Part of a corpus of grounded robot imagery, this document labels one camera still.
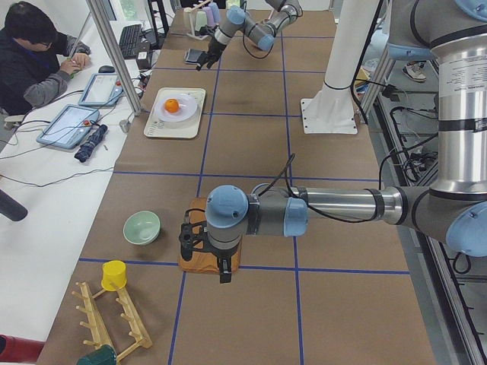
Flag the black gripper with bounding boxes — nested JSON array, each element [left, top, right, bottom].
[[210, 243, 241, 284], [196, 36, 227, 71]]

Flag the white round plate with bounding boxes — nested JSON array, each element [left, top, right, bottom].
[[154, 93, 198, 122]]

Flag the orange fruit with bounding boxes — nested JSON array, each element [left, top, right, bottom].
[[164, 98, 180, 113]]

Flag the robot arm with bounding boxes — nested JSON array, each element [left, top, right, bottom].
[[180, 1, 486, 283], [196, 1, 303, 71]]

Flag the cream bear tray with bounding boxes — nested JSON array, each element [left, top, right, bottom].
[[144, 87, 206, 139]]

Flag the grey folded cloth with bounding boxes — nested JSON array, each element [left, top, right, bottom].
[[184, 49, 205, 65]]

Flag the wooden cutting board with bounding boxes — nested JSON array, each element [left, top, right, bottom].
[[178, 197, 241, 275]]

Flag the white cup rack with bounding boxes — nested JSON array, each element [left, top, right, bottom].
[[186, 24, 218, 40]]

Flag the green cup on rack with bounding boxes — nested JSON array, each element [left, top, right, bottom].
[[195, 10, 207, 33]]

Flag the purple cup on rack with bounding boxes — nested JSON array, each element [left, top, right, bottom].
[[202, 2, 221, 26]]

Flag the small brown box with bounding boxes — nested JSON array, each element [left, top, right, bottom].
[[136, 51, 152, 70]]

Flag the black keyboard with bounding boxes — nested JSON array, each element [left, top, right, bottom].
[[119, 24, 142, 59]]

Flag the green ceramic bowl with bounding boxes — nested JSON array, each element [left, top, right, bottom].
[[123, 211, 161, 246]]

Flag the black computer mouse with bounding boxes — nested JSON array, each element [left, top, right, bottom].
[[98, 65, 116, 74]]

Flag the small metal cup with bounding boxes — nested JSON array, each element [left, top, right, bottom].
[[119, 119, 130, 133]]

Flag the teach pendant tablet far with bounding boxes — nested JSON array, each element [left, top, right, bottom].
[[78, 73, 123, 107]]

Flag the teach pendant tablet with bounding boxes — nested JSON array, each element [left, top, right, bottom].
[[78, 73, 123, 107], [36, 104, 100, 150]]

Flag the yellow plastic cup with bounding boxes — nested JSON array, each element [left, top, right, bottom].
[[101, 260, 127, 291]]

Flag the wooden cup rack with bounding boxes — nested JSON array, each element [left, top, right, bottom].
[[72, 281, 154, 364]]

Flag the dark green cup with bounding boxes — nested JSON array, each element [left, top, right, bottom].
[[76, 344, 117, 365]]

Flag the teach pendant tablet near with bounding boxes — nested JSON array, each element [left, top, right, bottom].
[[36, 104, 100, 150]]

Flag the folded dark umbrella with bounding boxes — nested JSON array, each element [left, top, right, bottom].
[[75, 125, 108, 163]]

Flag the seated person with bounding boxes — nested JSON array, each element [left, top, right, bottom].
[[1, 1, 91, 116]]

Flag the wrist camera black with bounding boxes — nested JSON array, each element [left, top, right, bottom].
[[199, 25, 218, 37], [178, 208, 209, 262]]

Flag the aluminium frame post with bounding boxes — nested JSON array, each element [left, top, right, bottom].
[[86, 0, 142, 116]]

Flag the white camera pole base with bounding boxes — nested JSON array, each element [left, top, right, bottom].
[[301, 0, 381, 135]]

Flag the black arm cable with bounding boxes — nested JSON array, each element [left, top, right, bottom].
[[258, 153, 438, 224]]

